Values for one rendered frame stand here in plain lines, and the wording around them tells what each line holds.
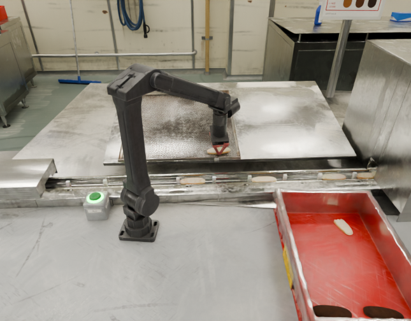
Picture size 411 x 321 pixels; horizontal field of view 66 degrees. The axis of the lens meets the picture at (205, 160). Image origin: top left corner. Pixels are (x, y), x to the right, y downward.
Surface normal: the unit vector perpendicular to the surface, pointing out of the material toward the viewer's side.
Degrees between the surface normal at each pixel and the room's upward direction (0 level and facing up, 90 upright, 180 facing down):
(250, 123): 10
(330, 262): 0
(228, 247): 0
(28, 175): 0
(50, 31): 90
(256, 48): 90
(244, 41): 90
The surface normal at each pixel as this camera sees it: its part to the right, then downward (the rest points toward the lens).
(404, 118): -1.00, 0.03
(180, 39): 0.05, 0.57
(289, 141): 0.01, -0.71
